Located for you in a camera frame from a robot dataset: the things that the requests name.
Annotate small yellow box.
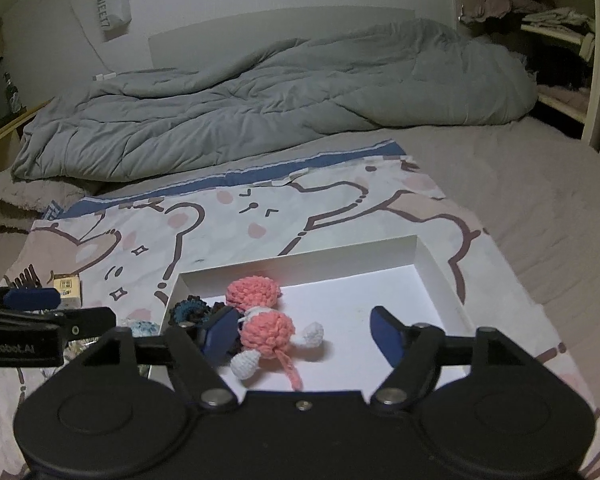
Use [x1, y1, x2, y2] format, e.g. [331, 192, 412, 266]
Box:
[52, 274, 84, 311]

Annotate dark clothes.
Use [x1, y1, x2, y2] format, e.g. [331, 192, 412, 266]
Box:
[522, 40, 594, 92]

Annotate wooden bedside shelf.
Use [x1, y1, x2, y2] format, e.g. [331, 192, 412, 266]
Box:
[0, 16, 54, 182]

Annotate dark crochet scrunchie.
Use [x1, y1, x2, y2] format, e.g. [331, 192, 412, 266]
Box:
[167, 296, 241, 357]

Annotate pink clothes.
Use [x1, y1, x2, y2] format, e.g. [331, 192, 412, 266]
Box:
[459, 0, 514, 24]

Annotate beige fluffy blanket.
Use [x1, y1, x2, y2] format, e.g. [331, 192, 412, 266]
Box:
[0, 164, 102, 237]

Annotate cream shelf unit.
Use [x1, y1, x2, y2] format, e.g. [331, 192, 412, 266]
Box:
[452, 0, 600, 162]

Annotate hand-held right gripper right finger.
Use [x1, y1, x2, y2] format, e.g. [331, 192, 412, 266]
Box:
[369, 306, 537, 414]

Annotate grey duvet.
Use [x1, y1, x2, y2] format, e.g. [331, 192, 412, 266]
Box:
[11, 17, 539, 184]

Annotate white hanging bag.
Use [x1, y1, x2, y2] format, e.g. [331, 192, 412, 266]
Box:
[94, 0, 134, 44]

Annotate dark hair claw clip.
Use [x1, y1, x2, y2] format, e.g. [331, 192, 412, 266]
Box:
[5, 266, 49, 291]

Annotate pink crochet doll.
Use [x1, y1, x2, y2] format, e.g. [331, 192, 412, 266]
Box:
[225, 277, 327, 392]

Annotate white cardboard box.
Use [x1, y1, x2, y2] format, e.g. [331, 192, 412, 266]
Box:
[157, 234, 478, 397]

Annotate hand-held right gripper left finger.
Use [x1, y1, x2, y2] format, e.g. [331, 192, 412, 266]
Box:
[77, 306, 243, 412]

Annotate white folded clothes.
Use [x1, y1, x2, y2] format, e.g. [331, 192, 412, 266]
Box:
[521, 6, 597, 37]

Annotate green glass bottle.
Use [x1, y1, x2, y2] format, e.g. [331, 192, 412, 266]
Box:
[2, 72, 24, 114]

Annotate light blue crochet piece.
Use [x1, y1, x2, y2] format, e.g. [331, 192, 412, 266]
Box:
[120, 317, 162, 339]

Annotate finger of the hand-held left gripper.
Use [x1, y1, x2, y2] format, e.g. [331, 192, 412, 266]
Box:
[0, 284, 62, 312]

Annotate cartoon printed cloth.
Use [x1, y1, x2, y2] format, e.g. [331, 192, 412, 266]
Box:
[0, 140, 600, 480]

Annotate bed with beige sheet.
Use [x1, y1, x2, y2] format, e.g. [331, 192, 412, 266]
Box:
[0, 115, 600, 480]

